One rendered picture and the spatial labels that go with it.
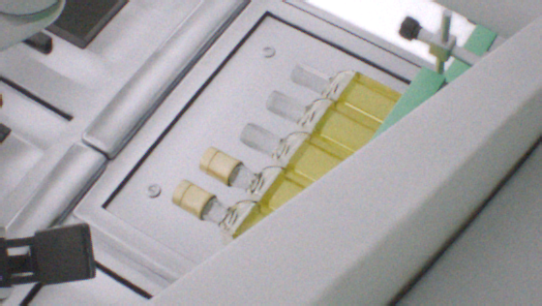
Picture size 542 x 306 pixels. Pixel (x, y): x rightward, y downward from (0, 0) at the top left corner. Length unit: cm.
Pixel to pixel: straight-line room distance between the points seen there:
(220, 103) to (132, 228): 23
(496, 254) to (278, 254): 16
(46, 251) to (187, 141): 98
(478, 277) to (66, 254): 27
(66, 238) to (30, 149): 106
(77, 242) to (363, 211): 29
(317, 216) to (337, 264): 3
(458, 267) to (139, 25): 139
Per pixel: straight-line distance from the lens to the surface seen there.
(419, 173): 40
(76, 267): 64
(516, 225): 50
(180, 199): 140
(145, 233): 154
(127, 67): 174
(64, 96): 172
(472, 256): 46
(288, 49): 171
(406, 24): 137
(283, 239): 34
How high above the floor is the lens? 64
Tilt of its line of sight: 18 degrees up
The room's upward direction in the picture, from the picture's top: 62 degrees counter-clockwise
